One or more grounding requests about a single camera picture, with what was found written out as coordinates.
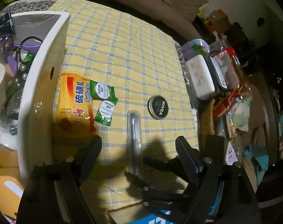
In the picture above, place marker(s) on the purple container with lid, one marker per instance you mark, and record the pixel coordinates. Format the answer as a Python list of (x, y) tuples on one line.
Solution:
[(195, 47)]

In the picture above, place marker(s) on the white cardboard storage box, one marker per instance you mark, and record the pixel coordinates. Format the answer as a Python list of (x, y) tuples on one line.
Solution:
[(32, 47)]

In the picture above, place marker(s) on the yellow sulfur soap packet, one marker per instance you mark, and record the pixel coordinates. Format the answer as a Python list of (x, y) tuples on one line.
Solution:
[(74, 114)]

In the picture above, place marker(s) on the green wipe packet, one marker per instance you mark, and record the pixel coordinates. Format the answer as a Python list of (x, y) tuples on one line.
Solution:
[(105, 111), (102, 91)]

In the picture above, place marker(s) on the white power adapter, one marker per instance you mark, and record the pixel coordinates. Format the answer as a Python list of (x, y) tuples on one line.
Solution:
[(230, 156)]

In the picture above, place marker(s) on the clear plastic tube case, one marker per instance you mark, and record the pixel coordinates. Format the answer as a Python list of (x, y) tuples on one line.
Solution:
[(134, 142)]

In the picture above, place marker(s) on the round Nivea cream tin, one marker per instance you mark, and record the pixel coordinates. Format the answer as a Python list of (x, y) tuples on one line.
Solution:
[(158, 107)]

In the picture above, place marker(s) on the wicker basket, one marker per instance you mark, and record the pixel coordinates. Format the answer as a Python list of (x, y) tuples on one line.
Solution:
[(206, 124)]

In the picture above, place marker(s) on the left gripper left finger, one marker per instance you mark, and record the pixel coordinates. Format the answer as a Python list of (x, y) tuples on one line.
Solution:
[(85, 159)]

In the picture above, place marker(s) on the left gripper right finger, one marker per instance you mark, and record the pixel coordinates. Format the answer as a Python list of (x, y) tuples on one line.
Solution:
[(190, 159)]

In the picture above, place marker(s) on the yellow plaid tablecloth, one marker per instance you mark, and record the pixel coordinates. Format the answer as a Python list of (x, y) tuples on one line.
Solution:
[(139, 61)]

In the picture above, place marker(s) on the white floral tissue box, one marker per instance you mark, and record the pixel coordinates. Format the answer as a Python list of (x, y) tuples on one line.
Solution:
[(201, 78)]

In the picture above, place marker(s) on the blue UTO sportswear box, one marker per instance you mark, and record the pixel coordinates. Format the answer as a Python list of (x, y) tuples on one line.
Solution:
[(193, 205)]

